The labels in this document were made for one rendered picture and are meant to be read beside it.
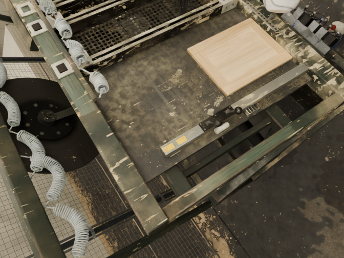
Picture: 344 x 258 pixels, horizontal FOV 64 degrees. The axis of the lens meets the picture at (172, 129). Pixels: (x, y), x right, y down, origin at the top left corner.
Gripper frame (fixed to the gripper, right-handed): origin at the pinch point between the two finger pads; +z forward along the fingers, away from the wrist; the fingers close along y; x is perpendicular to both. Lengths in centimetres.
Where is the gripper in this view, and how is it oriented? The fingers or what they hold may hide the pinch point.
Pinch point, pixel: (182, 10)
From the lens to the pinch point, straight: 177.5
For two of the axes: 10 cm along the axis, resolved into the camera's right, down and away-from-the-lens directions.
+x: 5.5, 7.6, -3.5
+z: -0.4, 4.4, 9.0
